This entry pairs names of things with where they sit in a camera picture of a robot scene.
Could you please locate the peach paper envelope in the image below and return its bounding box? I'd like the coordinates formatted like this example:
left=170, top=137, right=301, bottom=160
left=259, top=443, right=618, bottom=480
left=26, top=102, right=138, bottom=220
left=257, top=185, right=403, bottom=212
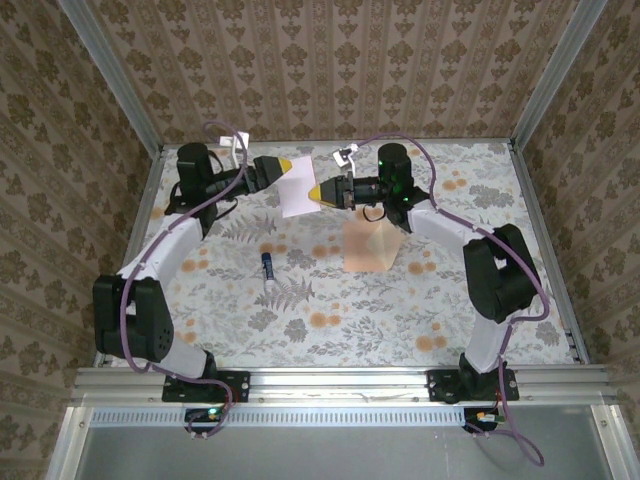
left=343, top=219, right=402, bottom=274

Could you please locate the small controller board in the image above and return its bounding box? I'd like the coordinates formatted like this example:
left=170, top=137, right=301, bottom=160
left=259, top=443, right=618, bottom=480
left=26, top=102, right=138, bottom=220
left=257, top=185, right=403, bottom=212
left=183, top=406, right=225, bottom=434
left=462, top=406, right=507, bottom=434

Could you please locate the grey metal panel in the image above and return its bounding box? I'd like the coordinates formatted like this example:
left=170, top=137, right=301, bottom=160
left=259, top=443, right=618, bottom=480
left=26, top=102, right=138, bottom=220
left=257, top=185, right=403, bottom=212
left=74, top=405, right=619, bottom=480

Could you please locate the thin aluminium table rail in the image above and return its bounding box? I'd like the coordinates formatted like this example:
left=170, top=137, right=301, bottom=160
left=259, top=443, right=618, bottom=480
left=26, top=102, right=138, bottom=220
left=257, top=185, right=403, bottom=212
left=160, top=139, right=515, bottom=149

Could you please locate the aluminium table side rail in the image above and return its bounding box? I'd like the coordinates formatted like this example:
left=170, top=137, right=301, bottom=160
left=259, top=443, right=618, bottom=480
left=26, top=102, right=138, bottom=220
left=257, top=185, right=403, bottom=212
left=93, top=144, right=170, bottom=370
left=508, top=141, right=592, bottom=365

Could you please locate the slanted aluminium frame post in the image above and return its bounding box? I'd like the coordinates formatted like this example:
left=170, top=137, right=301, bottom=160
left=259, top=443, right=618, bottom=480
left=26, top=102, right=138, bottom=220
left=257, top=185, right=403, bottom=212
left=508, top=0, right=610, bottom=147
left=56, top=0, right=167, bottom=155

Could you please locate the aluminium frame rail with bases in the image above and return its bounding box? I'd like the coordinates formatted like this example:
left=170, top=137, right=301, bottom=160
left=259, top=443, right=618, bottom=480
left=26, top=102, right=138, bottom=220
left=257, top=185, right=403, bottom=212
left=69, top=366, right=620, bottom=407

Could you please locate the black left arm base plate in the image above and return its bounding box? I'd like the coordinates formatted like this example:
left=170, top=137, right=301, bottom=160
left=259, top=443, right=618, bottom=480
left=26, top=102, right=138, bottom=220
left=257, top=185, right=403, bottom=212
left=162, top=370, right=251, bottom=404

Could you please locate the perforated metal cable tray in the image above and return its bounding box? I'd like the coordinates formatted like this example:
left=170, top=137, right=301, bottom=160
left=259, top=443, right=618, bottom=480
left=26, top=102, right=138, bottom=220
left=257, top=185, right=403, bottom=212
left=91, top=409, right=465, bottom=428

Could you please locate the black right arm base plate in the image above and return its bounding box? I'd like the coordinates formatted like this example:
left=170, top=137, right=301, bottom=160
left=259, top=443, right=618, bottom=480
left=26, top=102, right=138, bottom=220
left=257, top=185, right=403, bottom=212
left=426, top=368, right=521, bottom=404

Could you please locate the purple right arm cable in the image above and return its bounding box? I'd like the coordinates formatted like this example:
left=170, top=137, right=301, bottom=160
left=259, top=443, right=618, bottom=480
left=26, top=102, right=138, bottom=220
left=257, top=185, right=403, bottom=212
left=352, top=132, right=551, bottom=471

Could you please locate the aluminium frame bar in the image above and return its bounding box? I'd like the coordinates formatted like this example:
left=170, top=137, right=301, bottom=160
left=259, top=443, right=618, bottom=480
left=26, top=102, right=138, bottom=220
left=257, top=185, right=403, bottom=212
left=44, top=405, right=96, bottom=480
left=589, top=404, right=632, bottom=480

